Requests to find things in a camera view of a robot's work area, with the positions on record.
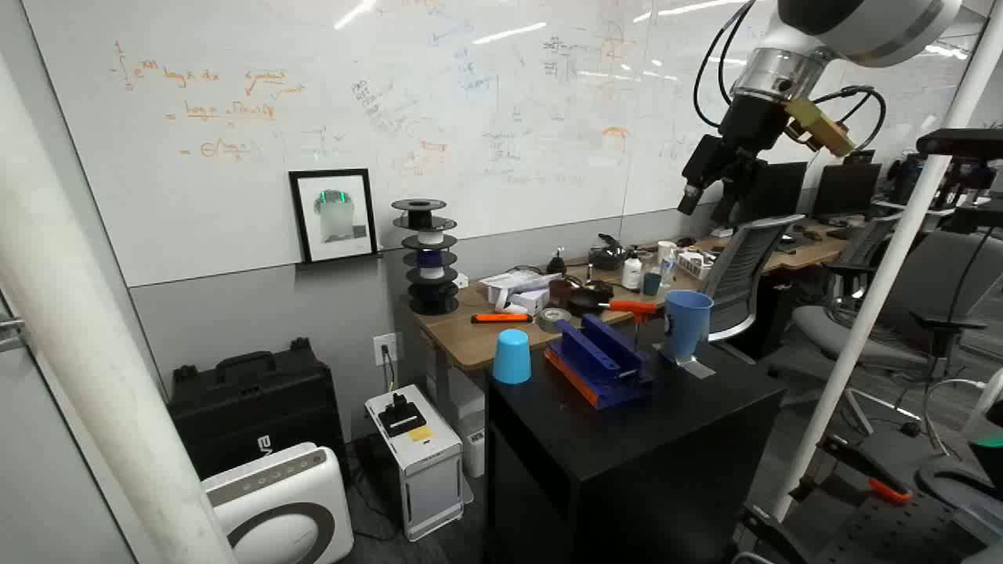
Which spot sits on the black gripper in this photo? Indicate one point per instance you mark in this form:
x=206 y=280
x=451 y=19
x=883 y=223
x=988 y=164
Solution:
x=752 y=125

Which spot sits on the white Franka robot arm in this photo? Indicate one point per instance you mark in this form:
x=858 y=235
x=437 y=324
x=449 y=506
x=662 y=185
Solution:
x=865 y=23

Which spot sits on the dark blue cup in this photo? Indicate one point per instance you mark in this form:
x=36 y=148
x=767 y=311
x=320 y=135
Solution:
x=686 y=320

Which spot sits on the orange flat object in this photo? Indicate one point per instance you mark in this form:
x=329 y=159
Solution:
x=572 y=377

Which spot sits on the light blue cup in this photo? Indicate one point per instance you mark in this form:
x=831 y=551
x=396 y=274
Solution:
x=513 y=360

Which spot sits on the black computer monitor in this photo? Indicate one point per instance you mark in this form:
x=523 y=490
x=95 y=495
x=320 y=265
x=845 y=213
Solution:
x=775 y=188
x=845 y=188

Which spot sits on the grey mesh office chair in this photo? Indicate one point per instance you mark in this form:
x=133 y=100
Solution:
x=748 y=272

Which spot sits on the white plastic bottle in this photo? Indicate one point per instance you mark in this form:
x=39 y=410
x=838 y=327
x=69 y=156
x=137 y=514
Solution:
x=630 y=274

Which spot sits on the orange black hand tool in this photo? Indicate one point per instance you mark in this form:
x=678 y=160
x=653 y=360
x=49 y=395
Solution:
x=634 y=307

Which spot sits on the grey metal plate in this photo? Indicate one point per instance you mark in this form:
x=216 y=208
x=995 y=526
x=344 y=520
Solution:
x=692 y=365

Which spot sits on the thin white stand pole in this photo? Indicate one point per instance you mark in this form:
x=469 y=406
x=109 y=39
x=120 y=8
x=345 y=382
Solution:
x=887 y=284

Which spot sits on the blue plastic rack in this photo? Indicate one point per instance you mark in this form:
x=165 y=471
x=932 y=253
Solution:
x=602 y=360

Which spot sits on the grey tape roll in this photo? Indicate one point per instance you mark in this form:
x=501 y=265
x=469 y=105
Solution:
x=554 y=317

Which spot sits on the white cardboard box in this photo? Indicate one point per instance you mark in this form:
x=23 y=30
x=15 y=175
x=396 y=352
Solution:
x=514 y=287

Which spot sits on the wooden desk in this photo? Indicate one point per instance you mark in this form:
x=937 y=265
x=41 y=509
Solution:
x=470 y=335

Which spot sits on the stack of filament spools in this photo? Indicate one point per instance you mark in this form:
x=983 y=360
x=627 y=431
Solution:
x=428 y=255

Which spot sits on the black cabinet table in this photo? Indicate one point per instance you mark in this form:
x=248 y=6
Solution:
x=627 y=471

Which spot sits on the whiteboard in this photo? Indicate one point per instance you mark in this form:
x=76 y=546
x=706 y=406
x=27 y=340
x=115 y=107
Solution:
x=366 y=115

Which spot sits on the framed portrait picture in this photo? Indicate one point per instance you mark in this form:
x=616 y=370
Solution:
x=333 y=213

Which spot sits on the white box device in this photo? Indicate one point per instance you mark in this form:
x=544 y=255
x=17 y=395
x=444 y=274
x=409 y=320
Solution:
x=419 y=460

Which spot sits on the black hard case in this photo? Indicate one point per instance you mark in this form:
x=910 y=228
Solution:
x=255 y=402

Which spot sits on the white air purifier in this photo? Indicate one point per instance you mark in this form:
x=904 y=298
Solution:
x=281 y=506

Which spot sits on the thick white pole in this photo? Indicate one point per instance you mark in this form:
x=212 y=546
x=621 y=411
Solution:
x=81 y=347

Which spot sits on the gold wrist camera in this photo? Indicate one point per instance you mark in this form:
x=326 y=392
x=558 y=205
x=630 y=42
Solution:
x=819 y=127

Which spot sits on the black camera on stand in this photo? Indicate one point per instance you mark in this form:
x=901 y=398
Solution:
x=959 y=141

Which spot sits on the white wall outlet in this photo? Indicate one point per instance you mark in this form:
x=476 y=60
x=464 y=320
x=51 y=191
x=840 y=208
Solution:
x=386 y=349

